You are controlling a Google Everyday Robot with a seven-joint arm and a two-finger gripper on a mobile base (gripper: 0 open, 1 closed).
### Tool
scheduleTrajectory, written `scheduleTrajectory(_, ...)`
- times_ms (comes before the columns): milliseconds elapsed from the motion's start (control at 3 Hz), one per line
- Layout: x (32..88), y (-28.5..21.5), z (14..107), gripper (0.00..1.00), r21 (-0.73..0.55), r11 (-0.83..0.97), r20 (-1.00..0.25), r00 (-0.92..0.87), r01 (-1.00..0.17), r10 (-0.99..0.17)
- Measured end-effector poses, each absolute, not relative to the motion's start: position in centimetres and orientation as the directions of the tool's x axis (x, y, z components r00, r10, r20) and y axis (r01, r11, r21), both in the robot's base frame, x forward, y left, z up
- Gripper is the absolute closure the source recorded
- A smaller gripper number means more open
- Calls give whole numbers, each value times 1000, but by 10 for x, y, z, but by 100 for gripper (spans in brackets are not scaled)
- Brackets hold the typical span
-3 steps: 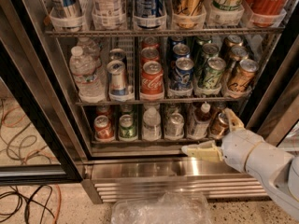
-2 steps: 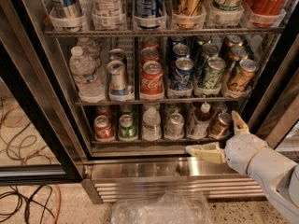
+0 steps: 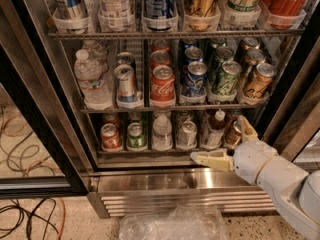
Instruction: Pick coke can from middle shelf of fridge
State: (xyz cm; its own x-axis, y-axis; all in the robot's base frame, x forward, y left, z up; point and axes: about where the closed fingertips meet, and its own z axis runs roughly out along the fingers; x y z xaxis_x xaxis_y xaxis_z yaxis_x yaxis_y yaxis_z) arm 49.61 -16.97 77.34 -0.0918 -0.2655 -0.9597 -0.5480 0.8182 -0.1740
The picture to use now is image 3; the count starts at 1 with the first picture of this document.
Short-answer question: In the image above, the rear clear water bottle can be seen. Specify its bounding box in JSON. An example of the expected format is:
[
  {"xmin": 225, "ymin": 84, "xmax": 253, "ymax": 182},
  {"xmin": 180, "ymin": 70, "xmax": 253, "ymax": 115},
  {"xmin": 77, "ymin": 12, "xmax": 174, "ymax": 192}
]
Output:
[{"xmin": 82, "ymin": 40, "xmax": 108, "ymax": 73}]

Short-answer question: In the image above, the glass fridge door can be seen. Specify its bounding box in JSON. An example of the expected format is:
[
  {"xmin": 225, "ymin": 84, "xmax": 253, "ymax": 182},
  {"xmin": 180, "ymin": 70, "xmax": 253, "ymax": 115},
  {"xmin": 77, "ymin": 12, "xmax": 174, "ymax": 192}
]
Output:
[
  {"xmin": 256, "ymin": 5, "xmax": 320, "ymax": 170},
  {"xmin": 0, "ymin": 0, "xmax": 92, "ymax": 198}
]

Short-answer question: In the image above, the top shelf red coke can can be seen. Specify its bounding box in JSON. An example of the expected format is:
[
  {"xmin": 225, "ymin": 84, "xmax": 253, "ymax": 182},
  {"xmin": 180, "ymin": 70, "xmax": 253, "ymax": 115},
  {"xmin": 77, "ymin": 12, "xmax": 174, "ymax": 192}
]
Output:
[{"xmin": 262, "ymin": 0, "xmax": 306, "ymax": 29}]

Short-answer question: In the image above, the blue pepsi can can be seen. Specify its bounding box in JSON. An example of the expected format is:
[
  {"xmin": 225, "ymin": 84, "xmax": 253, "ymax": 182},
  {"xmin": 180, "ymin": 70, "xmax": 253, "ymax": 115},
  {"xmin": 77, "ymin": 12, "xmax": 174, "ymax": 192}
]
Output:
[
  {"xmin": 183, "ymin": 46, "xmax": 203, "ymax": 65},
  {"xmin": 179, "ymin": 39, "xmax": 199, "ymax": 50},
  {"xmin": 182, "ymin": 61, "xmax": 207, "ymax": 97}
]

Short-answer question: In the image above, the green soda can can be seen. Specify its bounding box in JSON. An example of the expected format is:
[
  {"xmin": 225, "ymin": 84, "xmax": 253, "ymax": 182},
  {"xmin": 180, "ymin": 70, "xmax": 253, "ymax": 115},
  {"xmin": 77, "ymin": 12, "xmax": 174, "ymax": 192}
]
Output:
[
  {"xmin": 212, "ymin": 61, "xmax": 242, "ymax": 96},
  {"xmin": 206, "ymin": 37, "xmax": 227, "ymax": 53},
  {"xmin": 210, "ymin": 46, "xmax": 235, "ymax": 70}
]

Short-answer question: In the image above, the front green soda can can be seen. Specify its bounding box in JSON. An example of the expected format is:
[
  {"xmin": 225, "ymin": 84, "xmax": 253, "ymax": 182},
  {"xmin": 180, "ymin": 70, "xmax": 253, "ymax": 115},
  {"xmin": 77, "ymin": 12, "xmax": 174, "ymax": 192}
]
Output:
[{"xmin": 212, "ymin": 61, "xmax": 242, "ymax": 96}]

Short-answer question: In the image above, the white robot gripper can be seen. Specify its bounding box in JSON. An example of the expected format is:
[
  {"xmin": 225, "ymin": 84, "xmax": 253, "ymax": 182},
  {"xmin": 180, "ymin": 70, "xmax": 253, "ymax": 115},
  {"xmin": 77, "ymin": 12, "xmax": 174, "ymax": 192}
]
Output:
[{"xmin": 190, "ymin": 115, "xmax": 278, "ymax": 185}]

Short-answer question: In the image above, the bottom shelf water bottle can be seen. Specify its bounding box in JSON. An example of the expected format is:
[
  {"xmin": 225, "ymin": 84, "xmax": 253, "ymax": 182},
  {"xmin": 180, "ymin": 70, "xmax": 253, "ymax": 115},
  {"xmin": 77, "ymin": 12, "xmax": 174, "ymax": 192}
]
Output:
[{"xmin": 152, "ymin": 115, "xmax": 173, "ymax": 151}]

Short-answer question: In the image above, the bottom shelf brown can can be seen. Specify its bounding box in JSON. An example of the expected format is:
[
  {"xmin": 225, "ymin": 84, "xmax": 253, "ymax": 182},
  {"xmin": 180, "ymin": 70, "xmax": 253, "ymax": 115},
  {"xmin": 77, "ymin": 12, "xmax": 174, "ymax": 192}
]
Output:
[{"xmin": 224, "ymin": 121, "xmax": 242, "ymax": 146}]

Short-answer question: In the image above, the silver red bull can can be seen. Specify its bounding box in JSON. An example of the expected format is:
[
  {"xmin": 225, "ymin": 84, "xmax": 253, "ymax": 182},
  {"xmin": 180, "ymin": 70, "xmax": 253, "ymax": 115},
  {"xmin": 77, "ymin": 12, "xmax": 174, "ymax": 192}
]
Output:
[
  {"xmin": 114, "ymin": 64, "xmax": 136, "ymax": 103},
  {"xmin": 116, "ymin": 52, "xmax": 135, "ymax": 68}
]

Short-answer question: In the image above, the bottom shelf juice bottle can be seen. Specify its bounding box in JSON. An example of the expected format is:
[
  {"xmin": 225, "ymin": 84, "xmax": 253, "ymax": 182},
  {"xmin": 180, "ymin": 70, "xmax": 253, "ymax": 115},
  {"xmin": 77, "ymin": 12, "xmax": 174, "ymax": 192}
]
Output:
[{"xmin": 200, "ymin": 110, "xmax": 226, "ymax": 150}]

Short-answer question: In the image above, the bottom shelf red can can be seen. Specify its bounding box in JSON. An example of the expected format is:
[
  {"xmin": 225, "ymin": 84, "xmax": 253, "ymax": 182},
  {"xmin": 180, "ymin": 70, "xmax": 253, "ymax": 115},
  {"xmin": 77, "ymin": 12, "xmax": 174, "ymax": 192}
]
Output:
[{"xmin": 100, "ymin": 123, "xmax": 122, "ymax": 150}]

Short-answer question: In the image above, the rear blue pepsi can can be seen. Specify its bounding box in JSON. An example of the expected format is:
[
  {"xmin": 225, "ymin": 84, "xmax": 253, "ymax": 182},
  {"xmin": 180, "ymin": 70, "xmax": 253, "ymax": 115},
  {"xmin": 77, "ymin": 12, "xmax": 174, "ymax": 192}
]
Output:
[{"xmin": 179, "ymin": 39, "xmax": 199, "ymax": 50}]

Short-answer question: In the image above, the front gold soda can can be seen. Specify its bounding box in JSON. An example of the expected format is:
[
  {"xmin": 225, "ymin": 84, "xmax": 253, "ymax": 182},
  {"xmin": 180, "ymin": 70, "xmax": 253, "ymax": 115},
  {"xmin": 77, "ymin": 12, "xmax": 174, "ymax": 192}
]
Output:
[{"xmin": 243, "ymin": 63, "xmax": 276, "ymax": 99}]

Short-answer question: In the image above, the rear silver red bull can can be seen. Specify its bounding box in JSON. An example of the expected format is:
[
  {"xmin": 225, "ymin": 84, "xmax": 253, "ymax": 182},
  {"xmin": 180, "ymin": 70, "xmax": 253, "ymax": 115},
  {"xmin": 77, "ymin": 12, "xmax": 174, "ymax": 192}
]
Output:
[{"xmin": 116, "ymin": 52, "xmax": 135, "ymax": 68}]

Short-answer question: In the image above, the stainless steel fridge base grille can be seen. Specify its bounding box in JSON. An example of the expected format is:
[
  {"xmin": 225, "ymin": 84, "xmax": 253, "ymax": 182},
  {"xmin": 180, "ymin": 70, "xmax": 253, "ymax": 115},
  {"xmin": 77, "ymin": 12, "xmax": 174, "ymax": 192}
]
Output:
[{"xmin": 87, "ymin": 168, "xmax": 274, "ymax": 219}]

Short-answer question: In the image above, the clear plastic bag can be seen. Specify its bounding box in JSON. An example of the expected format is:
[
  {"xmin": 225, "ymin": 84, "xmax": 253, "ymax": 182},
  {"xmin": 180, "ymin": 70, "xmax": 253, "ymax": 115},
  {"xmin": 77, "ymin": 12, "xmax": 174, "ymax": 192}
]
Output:
[{"xmin": 119, "ymin": 205, "xmax": 227, "ymax": 240}]

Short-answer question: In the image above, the clear water bottle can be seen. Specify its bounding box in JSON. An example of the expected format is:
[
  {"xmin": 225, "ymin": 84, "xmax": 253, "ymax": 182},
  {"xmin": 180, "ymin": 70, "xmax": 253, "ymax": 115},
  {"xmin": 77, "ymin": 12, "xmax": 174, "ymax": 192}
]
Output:
[
  {"xmin": 82, "ymin": 40, "xmax": 108, "ymax": 73},
  {"xmin": 74, "ymin": 49, "xmax": 112, "ymax": 110}
]

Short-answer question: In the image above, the rear green soda can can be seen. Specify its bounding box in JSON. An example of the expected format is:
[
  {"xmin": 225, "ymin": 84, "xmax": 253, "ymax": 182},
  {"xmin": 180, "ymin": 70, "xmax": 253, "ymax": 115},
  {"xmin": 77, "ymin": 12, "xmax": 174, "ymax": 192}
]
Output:
[{"xmin": 206, "ymin": 37, "xmax": 227, "ymax": 53}]

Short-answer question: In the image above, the bottom shelf green can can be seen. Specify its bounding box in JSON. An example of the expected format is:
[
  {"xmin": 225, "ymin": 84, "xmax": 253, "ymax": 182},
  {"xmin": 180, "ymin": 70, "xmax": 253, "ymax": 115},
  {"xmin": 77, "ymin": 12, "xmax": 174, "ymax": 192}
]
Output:
[{"xmin": 127, "ymin": 123, "xmax": 146, "ymax": 149}]

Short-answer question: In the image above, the right glass fridge door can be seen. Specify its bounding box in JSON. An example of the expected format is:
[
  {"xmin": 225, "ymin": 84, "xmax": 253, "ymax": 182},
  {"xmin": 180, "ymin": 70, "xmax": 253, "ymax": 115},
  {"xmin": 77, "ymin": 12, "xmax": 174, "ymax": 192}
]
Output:
[{"xmin": 256, "ymin": 5, "xmax": 320, "ymax": 170}]

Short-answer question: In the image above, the gold soda can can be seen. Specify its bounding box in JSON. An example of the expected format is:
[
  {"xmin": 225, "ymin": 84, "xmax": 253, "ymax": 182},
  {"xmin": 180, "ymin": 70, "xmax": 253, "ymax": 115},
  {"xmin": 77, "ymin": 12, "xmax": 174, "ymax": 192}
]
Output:
[
  {"xmin": 243, "ymin": 63, "xmax": 276, "ymax": 99},
  {"xmin": 237, "ymin": 37, "xmax": 260, "ymax": 55},
  {"xmin": 241, "ymin": 48, "xmax": 266, "ymax": 73}
]

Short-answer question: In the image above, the left glass fridge door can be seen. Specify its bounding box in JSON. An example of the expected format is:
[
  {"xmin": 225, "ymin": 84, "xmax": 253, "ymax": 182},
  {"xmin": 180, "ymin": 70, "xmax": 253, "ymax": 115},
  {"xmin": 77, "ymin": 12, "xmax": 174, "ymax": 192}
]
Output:
[{"xmin": 0, "ymin": 0, "xmax": 92, "ymax": 198}]

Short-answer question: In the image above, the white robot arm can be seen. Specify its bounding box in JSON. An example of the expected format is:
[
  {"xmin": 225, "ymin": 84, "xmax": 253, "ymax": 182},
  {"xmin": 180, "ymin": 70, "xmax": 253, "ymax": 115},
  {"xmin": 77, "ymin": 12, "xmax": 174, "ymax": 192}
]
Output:
[{"xmin": 190, "ymin": 116, "xmax": 320, "ymax": 240}]

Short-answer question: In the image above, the top shelf gold can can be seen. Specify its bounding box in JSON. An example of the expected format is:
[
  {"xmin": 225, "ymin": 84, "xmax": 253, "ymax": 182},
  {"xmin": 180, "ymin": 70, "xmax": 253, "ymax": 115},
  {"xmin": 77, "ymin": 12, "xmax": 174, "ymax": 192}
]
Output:
[{"xmin": 183, "ymin": 0, "xmax": 218, "ymax": 31}]

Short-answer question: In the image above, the front blue pepsi can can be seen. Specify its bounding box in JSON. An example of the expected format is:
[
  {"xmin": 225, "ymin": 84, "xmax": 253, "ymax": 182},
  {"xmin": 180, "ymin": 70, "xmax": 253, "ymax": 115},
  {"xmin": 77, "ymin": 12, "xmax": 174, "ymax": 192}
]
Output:
[{"xmin": 182, "ymin": 61, "xmax": 207, "ymax": 97}]

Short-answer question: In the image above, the front silver red bull can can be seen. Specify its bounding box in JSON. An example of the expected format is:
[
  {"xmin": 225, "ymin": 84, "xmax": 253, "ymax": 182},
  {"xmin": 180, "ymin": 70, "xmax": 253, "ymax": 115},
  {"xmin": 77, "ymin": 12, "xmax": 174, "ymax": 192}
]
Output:
[{"xmin": 114, "ymin": 64, "xmax": 136, "ymax": 103}]

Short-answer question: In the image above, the bottom shelf silver can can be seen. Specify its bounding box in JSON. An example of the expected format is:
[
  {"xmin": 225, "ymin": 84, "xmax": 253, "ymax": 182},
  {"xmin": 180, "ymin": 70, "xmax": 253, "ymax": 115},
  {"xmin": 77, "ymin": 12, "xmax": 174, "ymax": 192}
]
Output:
[{"xmin": 177, "ymin": 121, "xmax": 197, "ymax": 147}]

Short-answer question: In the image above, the top shelf blue silver can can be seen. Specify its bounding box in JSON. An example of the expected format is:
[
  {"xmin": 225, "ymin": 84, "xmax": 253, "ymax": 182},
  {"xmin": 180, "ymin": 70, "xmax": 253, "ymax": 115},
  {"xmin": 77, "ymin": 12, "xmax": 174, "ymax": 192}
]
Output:
[{"xmin": 53, "ymin": 0, "xmax": 88, "ymax": 34}]

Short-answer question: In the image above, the front clear water bottle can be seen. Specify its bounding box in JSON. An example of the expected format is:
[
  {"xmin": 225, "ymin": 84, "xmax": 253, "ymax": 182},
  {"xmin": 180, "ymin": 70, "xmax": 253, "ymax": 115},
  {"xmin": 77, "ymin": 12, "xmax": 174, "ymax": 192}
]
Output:
[{"xmin": 74, "ymin": 49, "xmax": 112, "ymax": 110}]

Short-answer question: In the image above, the rear gold soda can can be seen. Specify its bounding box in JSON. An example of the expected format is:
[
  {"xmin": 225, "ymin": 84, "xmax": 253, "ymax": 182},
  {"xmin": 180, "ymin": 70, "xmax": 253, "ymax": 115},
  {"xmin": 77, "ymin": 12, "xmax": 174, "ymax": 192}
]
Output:
[{"xmin": 237, "ymin": 37, "xmax": 260, "ymax": 55}]

